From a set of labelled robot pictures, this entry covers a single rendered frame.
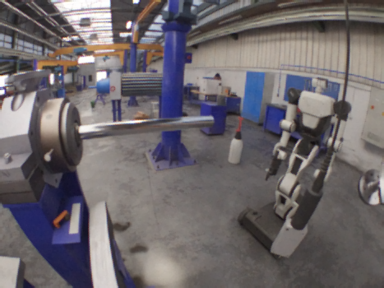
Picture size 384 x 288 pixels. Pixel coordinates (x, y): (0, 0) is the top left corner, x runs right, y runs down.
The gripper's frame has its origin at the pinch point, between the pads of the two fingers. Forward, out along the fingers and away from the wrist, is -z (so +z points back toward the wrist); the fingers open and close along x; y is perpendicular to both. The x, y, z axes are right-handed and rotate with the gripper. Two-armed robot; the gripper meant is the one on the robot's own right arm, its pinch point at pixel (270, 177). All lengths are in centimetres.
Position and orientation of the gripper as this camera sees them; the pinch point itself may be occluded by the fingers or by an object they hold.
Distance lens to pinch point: 162.6
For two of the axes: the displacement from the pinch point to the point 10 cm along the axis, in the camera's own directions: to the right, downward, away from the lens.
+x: -8.5, -0.6, -5.3
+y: 4.8, 3.6, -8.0
